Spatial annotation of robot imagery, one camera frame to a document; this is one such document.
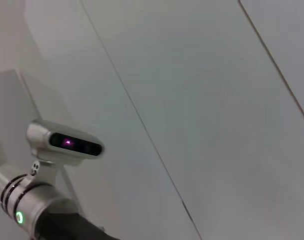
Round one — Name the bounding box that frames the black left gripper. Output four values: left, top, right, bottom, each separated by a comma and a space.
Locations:
38, 211, 124, 240

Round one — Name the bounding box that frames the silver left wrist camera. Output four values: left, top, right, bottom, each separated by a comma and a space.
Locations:
26, 119, 105, 168

